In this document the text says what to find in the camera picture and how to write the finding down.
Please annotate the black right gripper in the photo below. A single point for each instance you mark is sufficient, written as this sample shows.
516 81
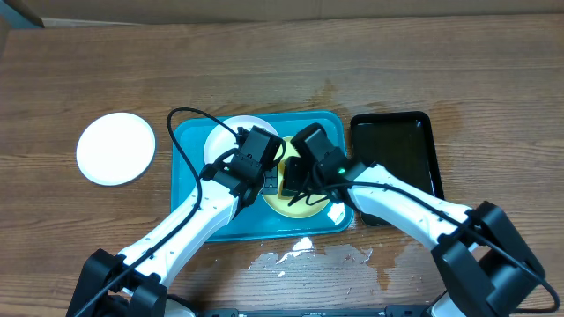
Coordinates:
296 187

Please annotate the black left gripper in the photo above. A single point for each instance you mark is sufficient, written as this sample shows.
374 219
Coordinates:
270 184

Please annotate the yellow plate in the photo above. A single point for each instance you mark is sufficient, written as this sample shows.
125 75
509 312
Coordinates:
280 203

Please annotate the large white plate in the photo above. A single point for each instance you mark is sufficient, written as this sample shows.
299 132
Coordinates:
115 149

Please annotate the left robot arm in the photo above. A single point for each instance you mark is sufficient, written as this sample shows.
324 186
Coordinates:
135 281

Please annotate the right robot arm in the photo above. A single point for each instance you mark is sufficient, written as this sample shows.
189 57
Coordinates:
485 264

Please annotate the blue plastic tray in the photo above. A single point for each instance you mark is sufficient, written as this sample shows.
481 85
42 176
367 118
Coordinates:
259 221

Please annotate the black tray with water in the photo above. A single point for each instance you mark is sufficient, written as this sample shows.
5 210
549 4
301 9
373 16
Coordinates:
401 142

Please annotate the small white plate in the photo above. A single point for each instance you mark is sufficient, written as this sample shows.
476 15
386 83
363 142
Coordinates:
221 140

